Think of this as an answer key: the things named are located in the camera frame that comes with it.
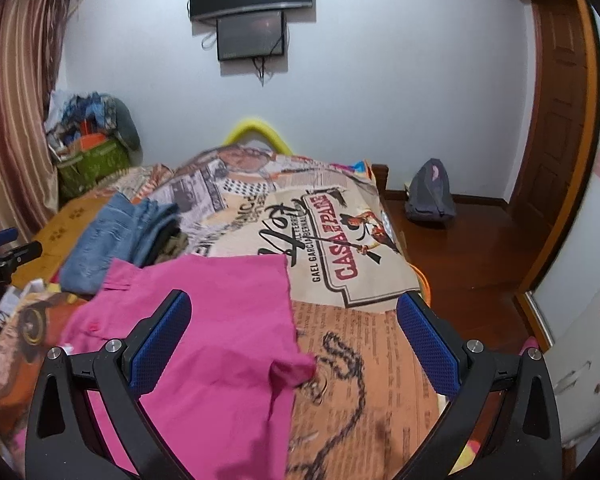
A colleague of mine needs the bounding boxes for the grey backpack on floor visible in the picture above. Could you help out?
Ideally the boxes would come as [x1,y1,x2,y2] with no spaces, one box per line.
[405,158,456,223]

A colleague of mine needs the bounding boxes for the printed newspaper-pattern bedspread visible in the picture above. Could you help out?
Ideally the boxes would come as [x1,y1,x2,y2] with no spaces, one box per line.
[0,144,439,479]

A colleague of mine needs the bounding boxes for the folded blue jeans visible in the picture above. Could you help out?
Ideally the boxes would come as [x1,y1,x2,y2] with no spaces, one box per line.
[58,193,180,295]

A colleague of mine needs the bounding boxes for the yellow curved headboard cushion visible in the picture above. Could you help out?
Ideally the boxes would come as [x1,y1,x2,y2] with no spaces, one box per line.
[223,118,294,156]

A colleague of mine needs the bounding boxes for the striped pink gold curtain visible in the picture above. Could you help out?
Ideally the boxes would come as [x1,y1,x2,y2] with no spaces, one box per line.
[0,0,71,242]

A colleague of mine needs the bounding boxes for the orange cardboard sheet with pawprints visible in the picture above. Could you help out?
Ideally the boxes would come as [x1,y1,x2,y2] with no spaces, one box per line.
[12,195,111,289]

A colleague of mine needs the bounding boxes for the green laundry basket with clothes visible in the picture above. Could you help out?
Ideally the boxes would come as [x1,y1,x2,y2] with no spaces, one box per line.
[44,90,140,200]

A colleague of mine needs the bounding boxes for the brown wooden door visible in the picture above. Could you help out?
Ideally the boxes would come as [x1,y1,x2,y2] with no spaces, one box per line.
[509,0,600,294]

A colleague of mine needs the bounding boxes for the small black wall monitor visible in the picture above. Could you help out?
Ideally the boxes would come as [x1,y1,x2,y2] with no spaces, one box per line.
[216,11,286,62]

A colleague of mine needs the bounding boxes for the white appliance with stickers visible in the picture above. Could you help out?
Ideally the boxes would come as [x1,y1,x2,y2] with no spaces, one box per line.
[544,289,600,448]

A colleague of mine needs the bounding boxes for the pink pants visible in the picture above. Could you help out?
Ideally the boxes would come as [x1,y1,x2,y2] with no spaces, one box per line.
[12,252,318,480]

